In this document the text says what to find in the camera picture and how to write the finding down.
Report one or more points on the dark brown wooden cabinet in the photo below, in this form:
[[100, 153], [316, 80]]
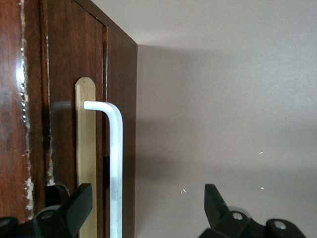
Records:
[[10, 99]]

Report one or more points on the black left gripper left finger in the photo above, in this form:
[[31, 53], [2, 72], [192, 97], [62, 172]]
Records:
[[62, 220]]

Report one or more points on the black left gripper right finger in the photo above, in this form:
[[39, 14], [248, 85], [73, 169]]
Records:
[[223, 223]]

